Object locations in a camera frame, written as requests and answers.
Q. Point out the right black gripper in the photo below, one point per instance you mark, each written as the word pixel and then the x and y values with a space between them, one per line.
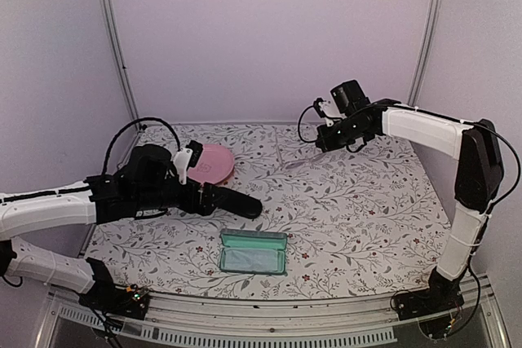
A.
pixel 324 142

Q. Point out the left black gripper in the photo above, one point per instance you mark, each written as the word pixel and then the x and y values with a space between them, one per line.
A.
pixel 205 207

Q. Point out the black beige glasses case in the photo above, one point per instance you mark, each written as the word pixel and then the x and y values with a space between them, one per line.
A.
pixel 238 203

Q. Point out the grey marbled glasses case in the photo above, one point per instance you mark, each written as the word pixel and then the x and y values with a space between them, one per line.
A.
pixel 244 239

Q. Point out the pink clear sunglasses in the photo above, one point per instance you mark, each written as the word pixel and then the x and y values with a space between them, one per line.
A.
pixel 293 151

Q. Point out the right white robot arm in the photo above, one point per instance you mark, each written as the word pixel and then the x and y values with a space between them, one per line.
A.
pixel 473 145

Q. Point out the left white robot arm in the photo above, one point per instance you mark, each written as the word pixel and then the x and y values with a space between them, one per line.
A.
pixel 152 179

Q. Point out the pink round plate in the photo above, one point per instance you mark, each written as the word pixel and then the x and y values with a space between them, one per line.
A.
pixel 215 165

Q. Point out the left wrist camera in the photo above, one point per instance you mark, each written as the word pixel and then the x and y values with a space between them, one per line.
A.
pixel 187 158

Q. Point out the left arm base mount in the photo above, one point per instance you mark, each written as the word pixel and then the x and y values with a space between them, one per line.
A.
pixel 105 296

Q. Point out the front aluminium rail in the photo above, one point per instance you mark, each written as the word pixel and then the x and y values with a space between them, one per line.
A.
pixel 370 321

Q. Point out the right aluminium frame post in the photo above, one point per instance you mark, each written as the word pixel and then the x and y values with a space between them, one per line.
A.
pixel 429 32

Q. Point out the aluminium frame post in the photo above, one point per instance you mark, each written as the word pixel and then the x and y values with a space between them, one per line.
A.
pixel 118 57
pixel 429 32

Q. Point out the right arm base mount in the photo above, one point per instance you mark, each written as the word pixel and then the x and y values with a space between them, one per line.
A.
pixel 440 295

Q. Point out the left aluminium frame post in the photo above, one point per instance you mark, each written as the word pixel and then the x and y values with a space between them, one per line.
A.
pixel 118 57

